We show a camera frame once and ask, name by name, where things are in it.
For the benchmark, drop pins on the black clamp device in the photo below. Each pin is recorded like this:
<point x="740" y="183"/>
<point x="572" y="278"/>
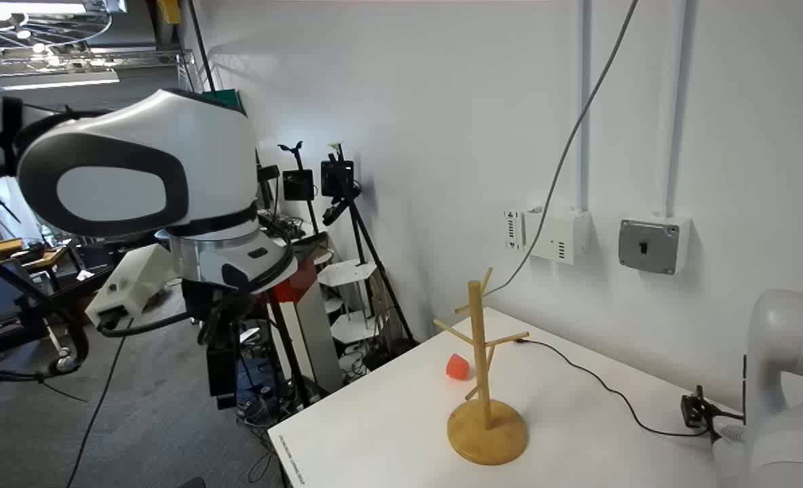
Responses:
<point x="699" y="411"/>

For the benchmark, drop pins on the black camera on tripod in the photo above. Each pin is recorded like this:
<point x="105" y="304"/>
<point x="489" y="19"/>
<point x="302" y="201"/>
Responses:
<point x="298" y="186"/>
<point x="338" y="178"/>

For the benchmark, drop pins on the small orange plastic cup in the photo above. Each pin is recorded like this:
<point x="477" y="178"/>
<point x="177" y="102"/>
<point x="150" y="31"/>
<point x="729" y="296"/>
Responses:
<point x="458" y="366"/>

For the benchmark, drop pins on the white second robot arm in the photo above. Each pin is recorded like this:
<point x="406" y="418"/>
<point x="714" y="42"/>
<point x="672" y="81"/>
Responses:
<point x="795" y="380"/>

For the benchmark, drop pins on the grey wall box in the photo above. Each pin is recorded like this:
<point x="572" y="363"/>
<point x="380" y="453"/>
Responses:
<point x="649" y="245"/>

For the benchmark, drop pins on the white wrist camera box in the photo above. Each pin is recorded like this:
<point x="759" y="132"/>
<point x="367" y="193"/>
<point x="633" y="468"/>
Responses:
<point x="133" y="279"/>

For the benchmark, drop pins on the white labelled wall socket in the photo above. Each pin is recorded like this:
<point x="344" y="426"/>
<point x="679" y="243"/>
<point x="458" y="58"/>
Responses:
<point x="516" y="228"/>

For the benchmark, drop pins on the white shelf stand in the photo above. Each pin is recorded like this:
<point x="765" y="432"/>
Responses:
<point x="349" y="275"/>

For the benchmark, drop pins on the white wall conduit pipe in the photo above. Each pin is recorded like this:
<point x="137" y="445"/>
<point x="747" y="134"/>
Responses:
<point x="584" y="99"/>
<point x="679" y="99"/>

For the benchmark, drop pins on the red white column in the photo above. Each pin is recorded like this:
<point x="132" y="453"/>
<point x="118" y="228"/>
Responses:
<point x="311" y="335"/>

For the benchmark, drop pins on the black metal frame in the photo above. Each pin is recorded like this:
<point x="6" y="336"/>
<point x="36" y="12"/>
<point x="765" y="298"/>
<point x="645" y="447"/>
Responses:
<point x="22" y="298"/>

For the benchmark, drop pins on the white wall junction box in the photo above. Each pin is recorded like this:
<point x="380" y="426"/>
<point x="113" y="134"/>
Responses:
<point x="565" y="237"/>

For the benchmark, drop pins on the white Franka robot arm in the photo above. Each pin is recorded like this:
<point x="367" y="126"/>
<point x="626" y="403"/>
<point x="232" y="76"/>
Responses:
<point x="203" y="152"/>

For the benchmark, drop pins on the wooden peg stand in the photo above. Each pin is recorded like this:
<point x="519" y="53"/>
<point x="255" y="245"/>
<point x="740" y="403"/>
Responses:
<point x="487" y="434"/>

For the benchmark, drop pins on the ceiling light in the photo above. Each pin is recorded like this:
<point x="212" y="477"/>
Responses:
<point x="22" y="8"/>

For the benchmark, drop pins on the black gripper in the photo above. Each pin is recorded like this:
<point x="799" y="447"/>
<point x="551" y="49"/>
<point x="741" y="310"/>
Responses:
<point x="224" y="329"/>

